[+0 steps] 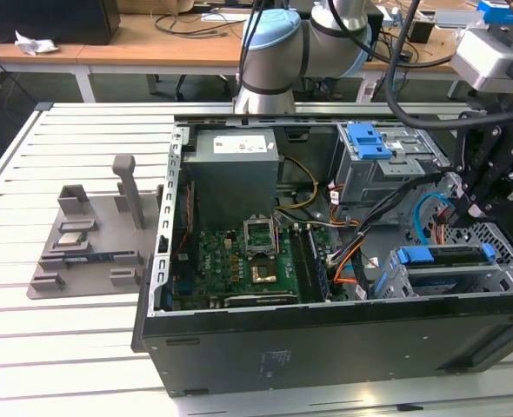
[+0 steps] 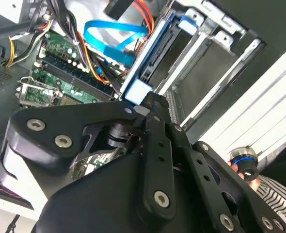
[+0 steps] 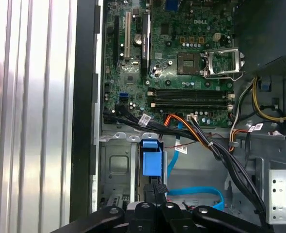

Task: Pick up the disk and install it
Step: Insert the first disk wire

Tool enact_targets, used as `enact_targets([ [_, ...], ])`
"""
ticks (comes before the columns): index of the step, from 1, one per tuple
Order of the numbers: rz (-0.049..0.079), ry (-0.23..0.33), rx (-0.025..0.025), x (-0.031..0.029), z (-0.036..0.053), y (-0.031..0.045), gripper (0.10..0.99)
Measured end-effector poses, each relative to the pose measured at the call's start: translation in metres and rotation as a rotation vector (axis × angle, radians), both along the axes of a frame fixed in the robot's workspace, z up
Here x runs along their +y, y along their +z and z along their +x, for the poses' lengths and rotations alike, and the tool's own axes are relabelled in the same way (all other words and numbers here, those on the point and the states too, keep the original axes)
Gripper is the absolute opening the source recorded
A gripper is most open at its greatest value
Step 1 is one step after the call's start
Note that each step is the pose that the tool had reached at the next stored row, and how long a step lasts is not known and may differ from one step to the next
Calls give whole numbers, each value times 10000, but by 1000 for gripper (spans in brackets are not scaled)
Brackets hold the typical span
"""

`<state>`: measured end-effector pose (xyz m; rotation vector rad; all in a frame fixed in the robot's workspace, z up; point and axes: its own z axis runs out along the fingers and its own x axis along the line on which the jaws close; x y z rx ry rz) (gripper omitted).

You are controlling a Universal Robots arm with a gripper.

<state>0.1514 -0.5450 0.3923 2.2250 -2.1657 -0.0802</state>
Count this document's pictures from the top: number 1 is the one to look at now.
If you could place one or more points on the CPU socket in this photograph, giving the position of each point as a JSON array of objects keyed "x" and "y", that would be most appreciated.
[{"x": 263, "y": 273}]

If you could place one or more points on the blue cardboard box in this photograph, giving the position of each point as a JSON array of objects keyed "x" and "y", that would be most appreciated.
[{"x": 495, "y": 8}]

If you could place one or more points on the black graphics card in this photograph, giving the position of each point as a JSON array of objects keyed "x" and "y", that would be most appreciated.
[{"x": 261, "y": 299}]

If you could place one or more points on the grey metal drive cage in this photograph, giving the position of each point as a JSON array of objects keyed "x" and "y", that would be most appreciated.
[{"x": 361, "y": 178}]

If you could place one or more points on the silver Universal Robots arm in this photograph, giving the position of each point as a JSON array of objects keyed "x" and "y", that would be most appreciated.
[{"x": 282, "y": 48}]

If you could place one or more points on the flat grey box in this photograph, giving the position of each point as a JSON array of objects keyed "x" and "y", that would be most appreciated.
[{"x": 456, "y": 17}]

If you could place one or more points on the blue plastic drive latch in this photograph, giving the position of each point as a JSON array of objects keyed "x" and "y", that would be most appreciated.
[{"x": 367, "y": 141}]

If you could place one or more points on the hard disk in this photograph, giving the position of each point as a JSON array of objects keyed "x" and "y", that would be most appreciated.
[{"x": 417, "y": 255}]

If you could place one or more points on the silver CPU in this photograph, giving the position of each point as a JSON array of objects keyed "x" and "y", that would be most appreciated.
[{"x": 71, "y": 239}]

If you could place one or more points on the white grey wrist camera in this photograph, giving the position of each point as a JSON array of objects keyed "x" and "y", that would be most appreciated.
[{"x": 482, "y": 56}]

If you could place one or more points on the green motherboard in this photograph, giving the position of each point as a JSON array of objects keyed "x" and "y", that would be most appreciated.
[{"x": 221, "y": 265}]

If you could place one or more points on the installed RAM stick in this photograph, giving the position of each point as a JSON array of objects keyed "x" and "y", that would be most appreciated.
[{"x": 317, "y": 265}]

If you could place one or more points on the black PC case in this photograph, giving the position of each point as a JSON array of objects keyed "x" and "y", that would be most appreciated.
[{"x": 326, "y": 352}]

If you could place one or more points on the grey metal disk bay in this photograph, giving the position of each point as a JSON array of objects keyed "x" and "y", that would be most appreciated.
[{"x": 456, "y": 270}]

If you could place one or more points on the large black box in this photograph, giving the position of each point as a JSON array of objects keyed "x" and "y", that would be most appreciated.
[{"x": 43, "y": 19}]

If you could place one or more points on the dark RAM stick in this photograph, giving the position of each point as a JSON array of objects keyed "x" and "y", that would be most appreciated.
[{"x": 93, "y": 257}]

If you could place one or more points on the light wooden desk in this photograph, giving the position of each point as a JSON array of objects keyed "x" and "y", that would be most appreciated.
[{"x": 121, "y": 52}]

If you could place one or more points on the grey power supply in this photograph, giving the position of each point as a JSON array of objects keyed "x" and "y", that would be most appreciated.
[{"x": 230, "y": 182}]

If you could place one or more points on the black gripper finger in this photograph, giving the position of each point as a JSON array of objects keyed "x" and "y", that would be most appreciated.
[
  {"x": 487, "y": 145},
  {"x": 497, "y": 178}
]

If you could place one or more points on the grey parts rack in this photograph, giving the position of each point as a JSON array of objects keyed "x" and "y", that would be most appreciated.
[{"x": 91, "y": 278}]

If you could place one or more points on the white power strip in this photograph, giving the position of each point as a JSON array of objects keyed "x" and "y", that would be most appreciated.
[{"x": 366, "y": 91}]

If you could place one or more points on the small black speaker box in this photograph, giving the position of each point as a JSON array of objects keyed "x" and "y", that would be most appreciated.
[{"x": 421, "y": 32}]

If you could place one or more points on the crumpled white paper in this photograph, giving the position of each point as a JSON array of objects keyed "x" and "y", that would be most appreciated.
[{"x": 35, "y": 43}]

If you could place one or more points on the black RAM slot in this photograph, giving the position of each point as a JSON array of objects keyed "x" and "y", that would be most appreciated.
[{"x": 299, "y": 265}]

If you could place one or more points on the black cube box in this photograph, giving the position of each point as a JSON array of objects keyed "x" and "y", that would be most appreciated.
[{"x": 378, "y": 26}]

